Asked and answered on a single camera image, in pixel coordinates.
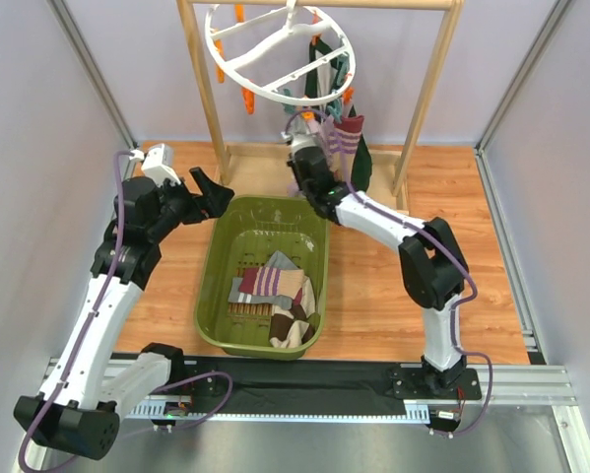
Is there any maroon purple striped sock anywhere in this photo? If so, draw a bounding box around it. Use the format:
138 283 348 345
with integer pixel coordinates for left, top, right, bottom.
323 113 365 183

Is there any dark green sock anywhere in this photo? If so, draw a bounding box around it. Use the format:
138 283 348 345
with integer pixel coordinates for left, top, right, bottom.
304 54 372 191

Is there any white round clip hanger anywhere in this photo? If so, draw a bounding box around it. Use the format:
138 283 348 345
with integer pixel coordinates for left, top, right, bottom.
204 1 356 107

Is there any grey striped sock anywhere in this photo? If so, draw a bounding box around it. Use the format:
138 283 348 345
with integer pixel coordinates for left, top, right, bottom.
228 277 293 310

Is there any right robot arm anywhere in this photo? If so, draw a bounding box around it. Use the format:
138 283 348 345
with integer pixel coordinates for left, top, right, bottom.
288 145 469 389

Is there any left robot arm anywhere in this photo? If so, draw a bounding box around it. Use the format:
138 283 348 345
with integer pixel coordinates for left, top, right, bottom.
14 168 234 472

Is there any orange clip left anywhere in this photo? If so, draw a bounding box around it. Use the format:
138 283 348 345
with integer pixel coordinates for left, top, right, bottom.
241 88 255 115

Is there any white sock on hanger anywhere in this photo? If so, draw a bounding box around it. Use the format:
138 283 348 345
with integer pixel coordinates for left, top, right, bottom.
317 62 335 97

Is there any green plastic basket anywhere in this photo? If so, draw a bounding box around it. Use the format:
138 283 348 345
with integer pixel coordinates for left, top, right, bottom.
194 196 329 361

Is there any wooden drying rack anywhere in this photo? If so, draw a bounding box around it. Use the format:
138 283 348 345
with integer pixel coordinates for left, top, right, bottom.
175 0 464 227

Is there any brown beige patterned sock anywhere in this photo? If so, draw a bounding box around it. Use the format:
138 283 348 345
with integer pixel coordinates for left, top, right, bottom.
269 282 316 349

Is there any black cloth strip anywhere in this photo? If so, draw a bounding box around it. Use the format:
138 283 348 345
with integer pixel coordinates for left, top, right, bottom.
182 357 406 417

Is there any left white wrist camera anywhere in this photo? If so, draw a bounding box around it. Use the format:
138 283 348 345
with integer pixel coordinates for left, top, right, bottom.
128 143 181 187

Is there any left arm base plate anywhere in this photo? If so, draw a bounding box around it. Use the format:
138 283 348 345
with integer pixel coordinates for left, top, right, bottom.
165 363 229 397

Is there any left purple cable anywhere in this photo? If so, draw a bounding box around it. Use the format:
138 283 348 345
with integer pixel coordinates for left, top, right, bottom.
17 149 234 472

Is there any purple cable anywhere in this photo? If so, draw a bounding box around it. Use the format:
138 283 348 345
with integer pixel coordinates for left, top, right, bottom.
17 149 234 472
283 108 493 440

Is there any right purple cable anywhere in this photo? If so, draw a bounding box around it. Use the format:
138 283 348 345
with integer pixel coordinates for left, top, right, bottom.
283 108 493 440

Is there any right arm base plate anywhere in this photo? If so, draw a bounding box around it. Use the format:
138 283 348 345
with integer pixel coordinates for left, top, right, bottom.
386 364 482 400

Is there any aluminium frame rail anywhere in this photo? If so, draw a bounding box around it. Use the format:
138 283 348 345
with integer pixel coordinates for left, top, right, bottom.
14 344 575 460

